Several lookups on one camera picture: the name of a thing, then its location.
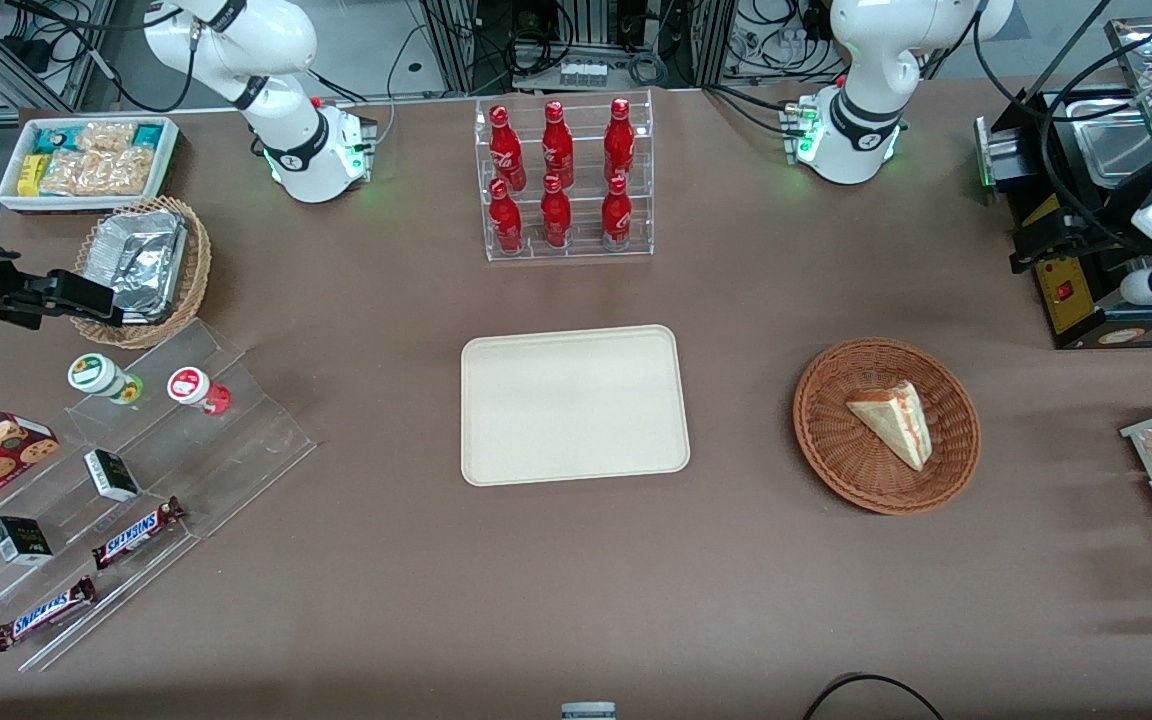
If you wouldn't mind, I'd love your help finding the small black carton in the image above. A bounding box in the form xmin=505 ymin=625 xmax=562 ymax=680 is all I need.
xmin=0 ymin=515 xmax=54 ymax=567
xmin=83 ymin=449 xmax=141 ymax=503

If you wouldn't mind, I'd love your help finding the silver-faced black box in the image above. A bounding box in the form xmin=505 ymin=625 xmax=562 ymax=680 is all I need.
xmin=974 ymin=115 xmax=1032 ymax=193

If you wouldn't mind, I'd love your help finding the clear bag of crackers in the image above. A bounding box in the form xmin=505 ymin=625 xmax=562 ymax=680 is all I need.
xmin=76 ymin=121 xmax=140 ymax=153
xmin=39 ymin=148 xmax=159 ymax=197

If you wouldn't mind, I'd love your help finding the green sunflower yogurt cup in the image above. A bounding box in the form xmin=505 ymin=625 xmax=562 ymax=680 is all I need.
xmin=67 ymin=353 xmax=145 ymax=405

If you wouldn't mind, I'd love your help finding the red strawberry yogurt cup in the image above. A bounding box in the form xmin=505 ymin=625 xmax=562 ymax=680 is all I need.
xmin=167 ymin=366 xmax=232 ymax=416

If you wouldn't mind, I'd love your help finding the brown round wicker basket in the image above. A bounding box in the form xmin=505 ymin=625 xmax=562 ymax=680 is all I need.
xmin=793 ymin=337 xmax=982 ymax=516

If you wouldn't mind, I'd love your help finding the white rectangular snack bin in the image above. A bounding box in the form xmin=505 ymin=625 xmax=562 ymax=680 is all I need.
xmin=0 ymin=115 xmax=181 ymax=216

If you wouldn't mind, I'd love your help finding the red cola bottle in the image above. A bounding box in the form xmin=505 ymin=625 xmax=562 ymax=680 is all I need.
xmin=600 ymin=175 xmax=634 ymax=252
xmin=488 ymin=178 xmax=525 ymax=255
xmin=603 ymin=97 xmax=636 ymax=183
xmin=540 ymin=174 xmax=573 ymax=250
xmin=488 ymin=104 xmax=528 ymax=193
xmin=541 ymin=99 xmax=576 ymax=191

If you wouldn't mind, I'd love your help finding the clear acrylic stepped display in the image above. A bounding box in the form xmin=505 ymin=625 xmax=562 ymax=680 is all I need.
xmin=0 ymin=318 xmax=318 ymax=673

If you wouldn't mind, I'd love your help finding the aluminium frame post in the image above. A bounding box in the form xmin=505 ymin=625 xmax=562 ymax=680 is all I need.
xmin=422 ymin=0 xmax=482 ymax=96
xmin=691 ymin=0 xmax=739 ymax=89

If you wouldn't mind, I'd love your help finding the Snickers chocolate bar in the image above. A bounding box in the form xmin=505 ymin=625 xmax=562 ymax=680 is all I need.
xmin=91 ymin=497 xmax=187 ymax=571
xmin=0 ymin=576 xmax=98 ymax=653

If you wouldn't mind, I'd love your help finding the stainless steel pan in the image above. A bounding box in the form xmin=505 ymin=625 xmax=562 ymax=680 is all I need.
xmin=1074 ymin=118 xmax=1152 ymax=189

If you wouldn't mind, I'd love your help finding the triangular sandwich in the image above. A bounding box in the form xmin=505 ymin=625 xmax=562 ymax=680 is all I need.
xmin=845 ymin=380 xmax=933 ymax=472

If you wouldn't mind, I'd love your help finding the clear acrylic bottle rack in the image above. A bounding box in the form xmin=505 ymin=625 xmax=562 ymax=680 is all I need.
xmin=474 ymin=88 xmax=655 ymax=263

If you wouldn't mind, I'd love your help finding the black cable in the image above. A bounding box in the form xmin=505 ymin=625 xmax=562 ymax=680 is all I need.
xmin=801 ymin=674 xmax=947 ymax=720

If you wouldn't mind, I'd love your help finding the beige plastic tray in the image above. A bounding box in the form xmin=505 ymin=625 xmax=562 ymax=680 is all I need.
xmin=461 ymin=324 xmax=691 ymax=488

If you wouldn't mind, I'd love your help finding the light tan wicker basket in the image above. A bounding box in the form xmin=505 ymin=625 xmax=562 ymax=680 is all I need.
xmin=69 ymin=195 xmax=213 ymax=351

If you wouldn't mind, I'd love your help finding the aluminium foil tray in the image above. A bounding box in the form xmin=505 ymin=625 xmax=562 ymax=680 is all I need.
xmin=86 ymin=210 xmax=189 ymax=326

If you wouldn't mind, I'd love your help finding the black countertop appliance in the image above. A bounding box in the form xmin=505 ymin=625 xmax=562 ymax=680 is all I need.
xmin=976 ymin=85 xmax=1152 ymax=351

